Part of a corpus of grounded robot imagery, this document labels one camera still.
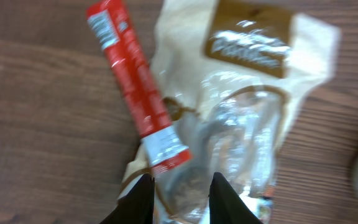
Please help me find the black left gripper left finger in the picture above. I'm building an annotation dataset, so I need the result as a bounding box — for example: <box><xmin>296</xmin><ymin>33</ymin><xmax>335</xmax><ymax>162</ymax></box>
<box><xmin>100</xmin><ymin>174</ymin><xmax>155</xmax><ymax>224</ymax></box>

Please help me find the red snack stick wrapper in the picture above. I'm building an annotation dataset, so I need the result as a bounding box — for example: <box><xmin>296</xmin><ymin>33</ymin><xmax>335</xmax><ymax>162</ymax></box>
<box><xmin>86</xmin><ymin>0</ymin><xmax>192</xmax><ymax>173</ymax></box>

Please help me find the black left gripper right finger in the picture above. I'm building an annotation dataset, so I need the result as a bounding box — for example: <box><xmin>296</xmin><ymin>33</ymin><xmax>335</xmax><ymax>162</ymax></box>
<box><xmin>209</xmin><ymin>172</ymin><xmax>262</xmax><ymax>224</ymax></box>

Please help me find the beige nut snack bag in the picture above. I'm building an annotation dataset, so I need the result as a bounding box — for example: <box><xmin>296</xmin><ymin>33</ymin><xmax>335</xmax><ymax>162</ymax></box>
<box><xmin>117</xmin><ymin>0</ymin><xmax>342</xmax><ymax>224</ymax></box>

